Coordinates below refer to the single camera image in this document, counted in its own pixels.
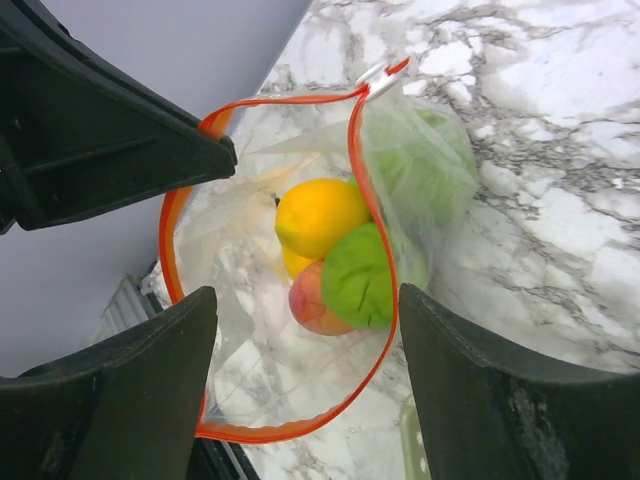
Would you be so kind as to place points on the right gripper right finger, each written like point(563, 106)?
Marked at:
point(492, 409)

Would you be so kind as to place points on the orange toy peach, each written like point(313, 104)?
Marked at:
point(308, 308)

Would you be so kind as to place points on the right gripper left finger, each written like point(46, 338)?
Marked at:
point(124, 408)

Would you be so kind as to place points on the yellow toy pear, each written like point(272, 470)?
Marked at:
point(295, 263)

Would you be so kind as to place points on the yellow toy lemon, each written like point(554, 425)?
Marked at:
point(314, 215)

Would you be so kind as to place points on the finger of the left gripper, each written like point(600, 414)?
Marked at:
point(80, 138)

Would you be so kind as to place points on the clear zip top bag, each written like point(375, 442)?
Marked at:
point(269, 378)

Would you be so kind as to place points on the aluminium extrusion rail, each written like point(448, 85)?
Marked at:
point(132, 303)

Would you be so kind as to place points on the pale green plastic basket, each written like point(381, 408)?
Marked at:
point(414, 457)

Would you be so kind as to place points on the bright green toy cabbage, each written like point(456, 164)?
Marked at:
point(356, 279)

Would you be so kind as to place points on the pale green toy lettuce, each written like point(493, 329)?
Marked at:
point(425, 176)

